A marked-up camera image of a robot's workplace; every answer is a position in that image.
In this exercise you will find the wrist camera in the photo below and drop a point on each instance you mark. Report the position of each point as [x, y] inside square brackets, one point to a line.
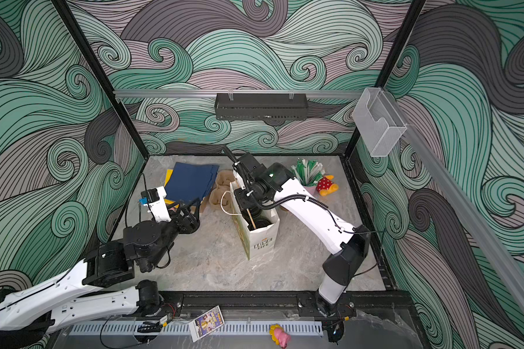
[248, 167]
[153, 199]

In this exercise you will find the red yellow plush toy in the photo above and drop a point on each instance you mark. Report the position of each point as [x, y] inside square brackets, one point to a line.
[326, 186]

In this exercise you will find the black corner frame post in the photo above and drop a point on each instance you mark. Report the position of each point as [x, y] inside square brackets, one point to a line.
[79, 38]
[399, 44]

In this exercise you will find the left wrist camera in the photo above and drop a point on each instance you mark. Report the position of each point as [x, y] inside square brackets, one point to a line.
[153, 199]

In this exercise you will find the wooden stir stick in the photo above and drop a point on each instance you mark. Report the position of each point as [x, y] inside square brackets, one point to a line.
[249, 218]

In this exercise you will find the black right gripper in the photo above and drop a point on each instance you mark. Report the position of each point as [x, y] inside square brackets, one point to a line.
[244, 202]

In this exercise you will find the pink straw holder cup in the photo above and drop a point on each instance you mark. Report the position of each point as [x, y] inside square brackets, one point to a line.
[312, 190]

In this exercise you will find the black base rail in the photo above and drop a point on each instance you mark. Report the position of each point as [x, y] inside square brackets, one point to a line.
[303, 304]

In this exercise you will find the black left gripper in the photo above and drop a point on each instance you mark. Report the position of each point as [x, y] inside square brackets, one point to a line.
[191, 221]

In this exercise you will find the wrapped straws bundle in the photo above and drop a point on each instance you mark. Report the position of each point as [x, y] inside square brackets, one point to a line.
[308, 172]

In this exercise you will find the black plastic cup lid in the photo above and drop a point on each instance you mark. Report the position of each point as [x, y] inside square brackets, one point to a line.
[261, 223]

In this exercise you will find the white paper takeout bag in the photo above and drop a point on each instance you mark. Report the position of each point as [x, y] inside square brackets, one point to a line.
[258, 242]

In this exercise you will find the pink yellow toy figure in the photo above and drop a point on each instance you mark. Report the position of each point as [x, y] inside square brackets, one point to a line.
[279, 336]

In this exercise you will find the brown cup sleeve pile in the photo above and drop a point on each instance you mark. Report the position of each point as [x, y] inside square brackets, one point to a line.
[220, 194]

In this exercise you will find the black corner frame post right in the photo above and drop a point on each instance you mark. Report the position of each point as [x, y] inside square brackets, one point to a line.
[399, 44]

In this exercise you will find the aluminium wall rail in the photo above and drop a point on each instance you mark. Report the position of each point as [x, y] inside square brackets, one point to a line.
[182, 93]

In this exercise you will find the navy blue napkin stack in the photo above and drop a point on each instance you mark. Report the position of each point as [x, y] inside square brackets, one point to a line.
[190, 181]

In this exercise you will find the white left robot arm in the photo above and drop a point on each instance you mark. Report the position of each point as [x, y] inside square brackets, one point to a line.
[80, 293]

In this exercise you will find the colourful picture card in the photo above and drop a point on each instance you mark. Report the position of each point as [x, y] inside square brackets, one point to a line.
[206, 324]

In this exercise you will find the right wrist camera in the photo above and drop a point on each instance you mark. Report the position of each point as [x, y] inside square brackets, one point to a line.
[248, 167]

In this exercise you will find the clear acrylic wall holder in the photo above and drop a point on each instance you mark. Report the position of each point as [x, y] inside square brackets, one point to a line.
[379, 120]

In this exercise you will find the black corner frame post left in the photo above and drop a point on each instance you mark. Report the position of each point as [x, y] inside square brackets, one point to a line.
[79, 38]

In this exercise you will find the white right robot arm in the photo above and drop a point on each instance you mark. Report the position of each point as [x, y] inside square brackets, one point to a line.
[347, 244]

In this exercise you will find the black wall shelf tray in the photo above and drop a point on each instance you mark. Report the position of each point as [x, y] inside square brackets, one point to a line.
[254, 107]

